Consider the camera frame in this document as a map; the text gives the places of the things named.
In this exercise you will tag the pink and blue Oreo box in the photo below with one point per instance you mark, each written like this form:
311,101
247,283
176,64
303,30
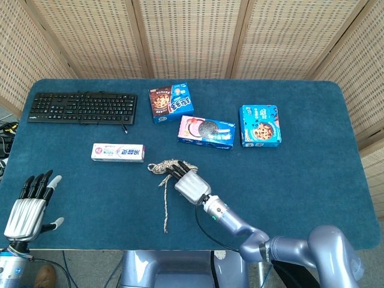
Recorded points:
207,132

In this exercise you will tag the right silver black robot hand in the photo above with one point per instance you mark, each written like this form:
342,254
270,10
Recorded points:
192,186

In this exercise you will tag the black trouser leg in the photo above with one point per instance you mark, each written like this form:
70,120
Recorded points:
288,276

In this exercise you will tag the black computer keyboard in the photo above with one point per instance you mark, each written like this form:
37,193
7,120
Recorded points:
60,108

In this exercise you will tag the brown and blue cookie box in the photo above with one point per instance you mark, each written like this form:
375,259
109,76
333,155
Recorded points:
168,103

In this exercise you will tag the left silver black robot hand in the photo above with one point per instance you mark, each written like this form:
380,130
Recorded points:
27,219

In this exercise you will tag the blue chocolate chip cookie box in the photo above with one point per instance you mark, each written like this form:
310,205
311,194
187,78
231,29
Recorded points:
261,127

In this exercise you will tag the blue table mat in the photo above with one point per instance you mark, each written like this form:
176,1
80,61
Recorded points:
270,180

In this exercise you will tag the brown leather shoe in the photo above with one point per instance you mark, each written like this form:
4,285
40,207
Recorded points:
45,276

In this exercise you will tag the metal table leg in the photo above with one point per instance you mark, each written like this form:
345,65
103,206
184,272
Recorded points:
262,276

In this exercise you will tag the white pink toothpaste box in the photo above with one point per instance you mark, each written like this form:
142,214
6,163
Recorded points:
120,153

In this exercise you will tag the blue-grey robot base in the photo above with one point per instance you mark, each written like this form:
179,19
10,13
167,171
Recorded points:
180,267

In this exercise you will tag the black box on floor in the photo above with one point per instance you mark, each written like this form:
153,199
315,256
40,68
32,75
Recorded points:
6,145

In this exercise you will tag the white perforated bracket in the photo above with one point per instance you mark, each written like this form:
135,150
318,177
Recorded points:
219,255

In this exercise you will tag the woven bamboo folding screen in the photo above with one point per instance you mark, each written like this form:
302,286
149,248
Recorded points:
192,36

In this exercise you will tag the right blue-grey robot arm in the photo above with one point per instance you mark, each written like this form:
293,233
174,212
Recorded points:
234,223

